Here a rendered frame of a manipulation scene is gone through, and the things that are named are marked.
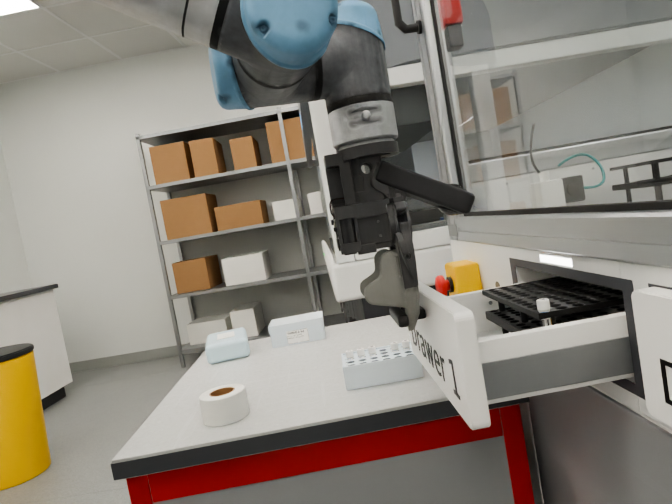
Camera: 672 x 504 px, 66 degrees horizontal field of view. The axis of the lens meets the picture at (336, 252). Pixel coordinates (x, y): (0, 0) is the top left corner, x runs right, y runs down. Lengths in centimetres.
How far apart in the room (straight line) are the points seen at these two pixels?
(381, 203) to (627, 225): 23
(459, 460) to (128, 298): 470
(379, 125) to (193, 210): 403
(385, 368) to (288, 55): 54
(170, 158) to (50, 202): 144
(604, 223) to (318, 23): 32
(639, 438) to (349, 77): 46
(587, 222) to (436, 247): 90
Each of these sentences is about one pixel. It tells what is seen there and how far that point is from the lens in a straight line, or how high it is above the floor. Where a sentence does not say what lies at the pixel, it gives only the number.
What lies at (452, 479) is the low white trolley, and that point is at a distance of 82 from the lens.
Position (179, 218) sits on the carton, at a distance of 459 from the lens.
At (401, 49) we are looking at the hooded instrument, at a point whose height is 144.
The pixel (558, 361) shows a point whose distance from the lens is 53.
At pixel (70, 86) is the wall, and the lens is 560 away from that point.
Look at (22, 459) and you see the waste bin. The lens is 319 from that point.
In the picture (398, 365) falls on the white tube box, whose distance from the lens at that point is 84.
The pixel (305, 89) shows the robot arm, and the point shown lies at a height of 117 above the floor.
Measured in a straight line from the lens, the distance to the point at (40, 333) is 452.
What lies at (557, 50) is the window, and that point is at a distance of 64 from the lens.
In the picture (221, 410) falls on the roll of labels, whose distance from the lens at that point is 81.
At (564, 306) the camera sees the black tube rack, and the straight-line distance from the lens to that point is 58.
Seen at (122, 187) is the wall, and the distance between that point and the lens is 527.
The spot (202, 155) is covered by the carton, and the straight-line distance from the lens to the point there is 451.
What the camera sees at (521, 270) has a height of 91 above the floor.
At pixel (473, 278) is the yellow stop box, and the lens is 94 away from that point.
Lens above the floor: 103
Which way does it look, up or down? 4 degrees down
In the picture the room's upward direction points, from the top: 10 degrees counter-clockwise
